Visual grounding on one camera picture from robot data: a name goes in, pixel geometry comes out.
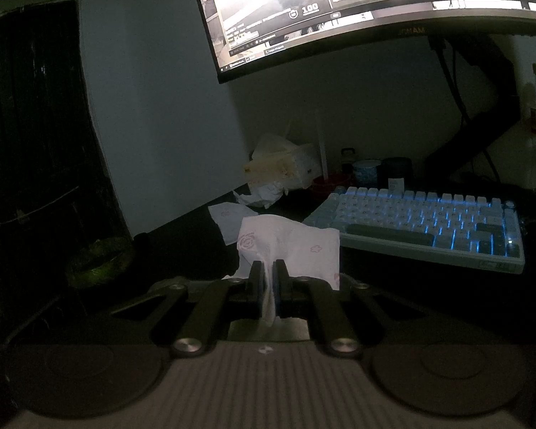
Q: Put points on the white tissue with pink print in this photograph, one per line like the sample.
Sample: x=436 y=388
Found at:
x=295 y=243

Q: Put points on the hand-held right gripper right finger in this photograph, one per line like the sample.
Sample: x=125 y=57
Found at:
x=277 y=288

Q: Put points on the small white tag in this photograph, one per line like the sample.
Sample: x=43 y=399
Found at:
x=396 y=184

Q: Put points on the tissue pack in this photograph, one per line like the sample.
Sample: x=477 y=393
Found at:
x=281 y=163

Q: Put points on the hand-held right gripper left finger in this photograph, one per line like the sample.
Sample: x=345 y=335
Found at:
x=262 y=288

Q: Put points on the small bottle with black cap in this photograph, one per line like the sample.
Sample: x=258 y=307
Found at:
x=348 y=161

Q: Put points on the white stick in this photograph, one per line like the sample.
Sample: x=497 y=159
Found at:
x=322 y=143

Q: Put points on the green glass ashtray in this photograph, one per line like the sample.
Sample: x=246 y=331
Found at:
x=100 y=261

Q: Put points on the crumpled white tissue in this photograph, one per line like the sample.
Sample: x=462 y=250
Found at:
x=259 y=196

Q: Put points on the curved computer monitor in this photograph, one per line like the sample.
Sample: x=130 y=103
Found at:
x=339 y=4

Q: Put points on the flat white tissue piece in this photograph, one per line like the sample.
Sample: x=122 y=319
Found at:
x=230 y=221

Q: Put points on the black monitor stand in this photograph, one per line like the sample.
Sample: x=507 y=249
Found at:
x=482 y=107

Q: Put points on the blue patterned cup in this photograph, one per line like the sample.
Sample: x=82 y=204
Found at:
x=366 y=173

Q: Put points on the backlit light blue keyboard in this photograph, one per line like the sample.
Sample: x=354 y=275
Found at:
x=406 y=223

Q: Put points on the black jar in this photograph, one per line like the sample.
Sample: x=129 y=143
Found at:
x=397 y=169

